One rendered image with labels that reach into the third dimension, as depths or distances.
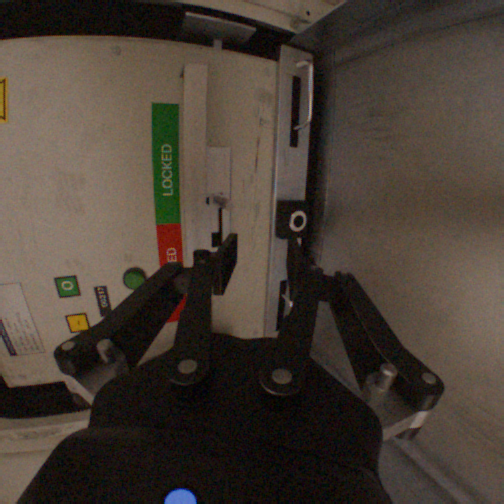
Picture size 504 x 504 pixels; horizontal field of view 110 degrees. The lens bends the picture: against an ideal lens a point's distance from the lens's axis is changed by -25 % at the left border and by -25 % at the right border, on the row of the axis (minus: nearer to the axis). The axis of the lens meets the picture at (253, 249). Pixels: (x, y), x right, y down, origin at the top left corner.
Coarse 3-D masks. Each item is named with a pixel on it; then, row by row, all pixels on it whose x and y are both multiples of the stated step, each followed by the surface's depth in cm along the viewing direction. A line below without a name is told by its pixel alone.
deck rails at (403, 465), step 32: (352, 0) 18; (384, 0) 17; (416, 0) 16; (448, 0) 14; (480, 0) 12; (320, 32) 26; (352, 32) 25; (384, 32) 22; (416, 32) 18; (384, 448) 26; (416, 448) 23; (384, 480) 22; (416, 480) 21; (448, 480) 18
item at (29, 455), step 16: (0, 448) 23; (16, 448) 24; (32, 448) 25; (48, 448) 26; (0, 464) 22; (16, 464) 24; (32, 464) 25; (0, 480) 21; (16, 480) 22; (0, 496) 19; (16, 496) 20
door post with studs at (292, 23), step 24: (0, 0) 14; (24, 0) 15; (144, 0) 21; (168, 0) 20; (192, 0) 21; (216, 0) 21; (240, 0) 23; (264, 0) 23; (288, 0) 24; (312, 0) 25; (264, 24) 28; (288, 24) 26
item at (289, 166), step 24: (288, 48) 30; (288, 96) 32; (288, 120) 33; (288, 144) 35; (288, 168) 36; (288, 192) 37; (288, 288) 43; (264, 312) 44; (288, 312) 45; (264, 336) 45
